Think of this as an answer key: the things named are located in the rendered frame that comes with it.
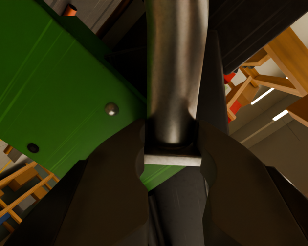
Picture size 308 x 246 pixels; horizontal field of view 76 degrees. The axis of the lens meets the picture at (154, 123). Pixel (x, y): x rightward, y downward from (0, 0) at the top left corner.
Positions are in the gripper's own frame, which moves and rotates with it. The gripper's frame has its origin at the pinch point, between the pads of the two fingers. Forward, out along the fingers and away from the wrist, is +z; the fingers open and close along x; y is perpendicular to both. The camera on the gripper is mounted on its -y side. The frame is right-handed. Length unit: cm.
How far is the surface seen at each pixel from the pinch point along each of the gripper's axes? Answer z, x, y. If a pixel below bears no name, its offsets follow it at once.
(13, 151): 14.9, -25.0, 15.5
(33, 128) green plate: 3.0, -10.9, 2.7
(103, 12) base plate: 59, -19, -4
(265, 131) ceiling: 555, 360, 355
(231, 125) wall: 752, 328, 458
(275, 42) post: 72, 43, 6
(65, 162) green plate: 2.8, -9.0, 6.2
